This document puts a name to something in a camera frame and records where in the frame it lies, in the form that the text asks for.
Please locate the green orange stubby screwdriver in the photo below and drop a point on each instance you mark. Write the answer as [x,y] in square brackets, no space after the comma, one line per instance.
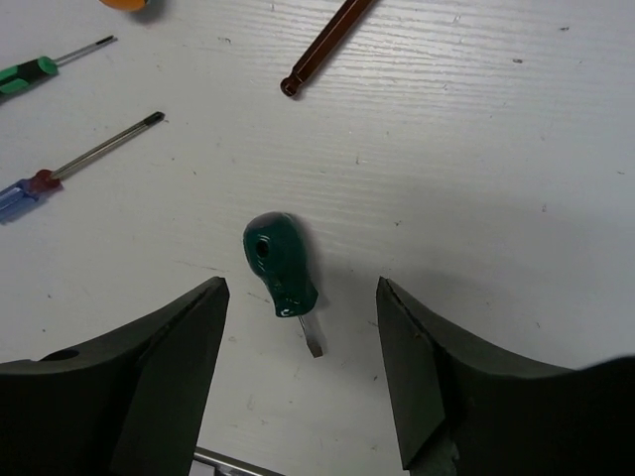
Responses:
[126,5]

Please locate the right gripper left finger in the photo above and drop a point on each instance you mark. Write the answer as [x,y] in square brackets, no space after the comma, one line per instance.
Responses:
[128,402]

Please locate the blue red screwdriver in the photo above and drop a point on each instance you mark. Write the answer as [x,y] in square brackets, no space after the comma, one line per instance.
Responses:
[27,193]

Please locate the black green precision screwdriver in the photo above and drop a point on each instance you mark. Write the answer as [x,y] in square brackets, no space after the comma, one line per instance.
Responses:
[19,78]

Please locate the dark green stubby screwdriver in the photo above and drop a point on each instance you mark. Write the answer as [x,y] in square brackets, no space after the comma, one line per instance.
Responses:
[276,252]

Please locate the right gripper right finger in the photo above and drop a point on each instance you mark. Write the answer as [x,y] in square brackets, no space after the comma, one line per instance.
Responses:
[465,406]

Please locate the brown hex key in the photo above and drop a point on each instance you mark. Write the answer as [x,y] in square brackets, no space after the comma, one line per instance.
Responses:
[338,28]

